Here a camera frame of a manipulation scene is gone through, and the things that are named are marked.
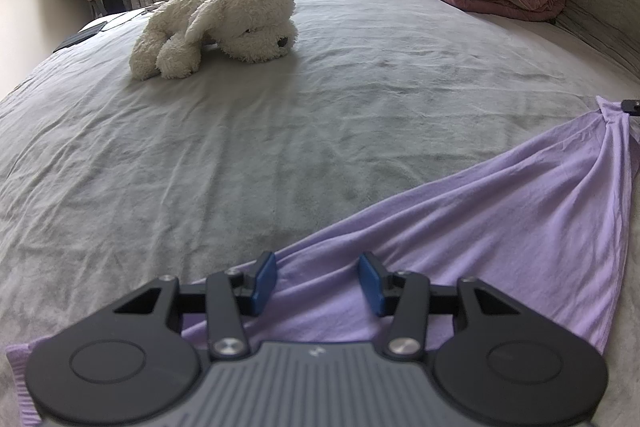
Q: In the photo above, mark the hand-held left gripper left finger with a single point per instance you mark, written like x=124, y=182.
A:
x=265, y=282

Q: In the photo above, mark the white plush dog toy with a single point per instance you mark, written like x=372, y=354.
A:
x=240, y=17

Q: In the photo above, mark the dark tablet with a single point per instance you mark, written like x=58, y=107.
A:
x=80, y=37

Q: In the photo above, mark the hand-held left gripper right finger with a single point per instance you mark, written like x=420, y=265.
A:
x=372, y=284

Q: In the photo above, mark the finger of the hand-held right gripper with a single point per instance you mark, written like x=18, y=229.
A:
x=632, y=107

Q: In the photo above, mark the purple pants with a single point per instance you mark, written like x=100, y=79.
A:
x=500, y=232

